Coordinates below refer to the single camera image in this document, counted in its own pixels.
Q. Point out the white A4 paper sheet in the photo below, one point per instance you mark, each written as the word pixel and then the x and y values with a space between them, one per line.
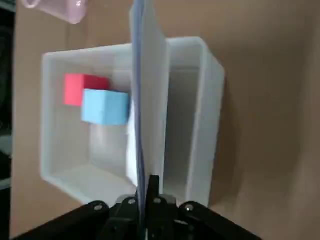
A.
pixel 152 100

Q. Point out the clear plastic bin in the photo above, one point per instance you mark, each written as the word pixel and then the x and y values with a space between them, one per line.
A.
pixel 207 100

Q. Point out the red foam cube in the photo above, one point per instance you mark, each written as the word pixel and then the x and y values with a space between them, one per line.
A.
pixel 73 90

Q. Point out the blue foam cube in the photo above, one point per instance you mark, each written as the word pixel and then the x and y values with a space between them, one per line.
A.
pixel 105 107

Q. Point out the pink translucent cup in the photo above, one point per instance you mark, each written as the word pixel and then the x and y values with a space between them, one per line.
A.
pixel 70 12

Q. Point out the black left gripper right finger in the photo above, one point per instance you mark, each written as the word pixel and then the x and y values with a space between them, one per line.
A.
pixel 175 222

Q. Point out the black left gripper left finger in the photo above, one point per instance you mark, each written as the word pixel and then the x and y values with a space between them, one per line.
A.
pixel 100 222

